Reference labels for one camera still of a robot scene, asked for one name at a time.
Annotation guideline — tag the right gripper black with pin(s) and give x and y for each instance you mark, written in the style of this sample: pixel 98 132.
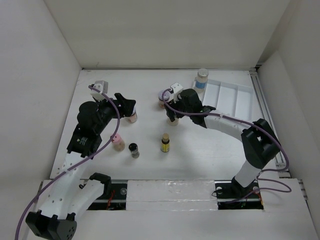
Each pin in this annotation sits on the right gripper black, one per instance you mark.
pixel 170 114

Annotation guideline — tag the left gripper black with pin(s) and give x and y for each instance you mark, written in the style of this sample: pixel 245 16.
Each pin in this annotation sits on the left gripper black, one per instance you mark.
pixel 124 105

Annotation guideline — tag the black grinder top jar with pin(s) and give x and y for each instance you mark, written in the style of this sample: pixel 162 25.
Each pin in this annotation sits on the black grinder top jar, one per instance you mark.
pixel 174 122

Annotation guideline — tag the red label spice jar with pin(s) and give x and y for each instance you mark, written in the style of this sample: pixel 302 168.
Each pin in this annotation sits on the red label spice jar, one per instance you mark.
pixel 133 117
pixel 163 96

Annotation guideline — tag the blue label silver lid jar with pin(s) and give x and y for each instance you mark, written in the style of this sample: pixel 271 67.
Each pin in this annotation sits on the blue label silver lid jar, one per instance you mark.
pixel 201 78

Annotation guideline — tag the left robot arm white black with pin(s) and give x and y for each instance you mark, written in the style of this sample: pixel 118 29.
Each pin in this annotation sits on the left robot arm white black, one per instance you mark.
pixel 56 218

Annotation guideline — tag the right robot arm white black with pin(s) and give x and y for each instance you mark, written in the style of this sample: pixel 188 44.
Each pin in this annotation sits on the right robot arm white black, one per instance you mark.
pixel 260 145

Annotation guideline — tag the yellow label cork bottle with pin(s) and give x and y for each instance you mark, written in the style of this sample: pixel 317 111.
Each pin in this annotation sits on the yellow label cork bottle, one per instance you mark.
pixel 165 143

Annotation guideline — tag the pink lid spice bottle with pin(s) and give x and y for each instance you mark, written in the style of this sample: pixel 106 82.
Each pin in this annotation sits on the pink lid spice bottle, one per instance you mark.
pixel 118 143

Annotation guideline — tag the small black lid bottle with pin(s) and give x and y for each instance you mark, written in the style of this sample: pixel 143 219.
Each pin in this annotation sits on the small black lid bottle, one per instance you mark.
pixel 134 151

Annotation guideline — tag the white divided organizer tray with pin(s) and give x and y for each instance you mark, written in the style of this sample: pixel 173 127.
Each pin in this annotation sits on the white divided organizer tray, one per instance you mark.
pixel 231 98

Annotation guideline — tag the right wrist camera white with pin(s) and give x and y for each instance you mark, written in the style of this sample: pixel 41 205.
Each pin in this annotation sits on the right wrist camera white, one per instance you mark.
pixel 175 90

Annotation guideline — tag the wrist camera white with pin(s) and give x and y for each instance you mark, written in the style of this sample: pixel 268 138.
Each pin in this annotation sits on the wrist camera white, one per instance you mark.
pixel 175 90
pixel 100 86

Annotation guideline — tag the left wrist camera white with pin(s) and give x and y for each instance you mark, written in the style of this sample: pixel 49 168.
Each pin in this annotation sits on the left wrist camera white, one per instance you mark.
pixel 100 86

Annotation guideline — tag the black mounting rail base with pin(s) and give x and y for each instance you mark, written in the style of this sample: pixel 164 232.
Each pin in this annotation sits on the black mounting rail base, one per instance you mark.
pixel 173 195

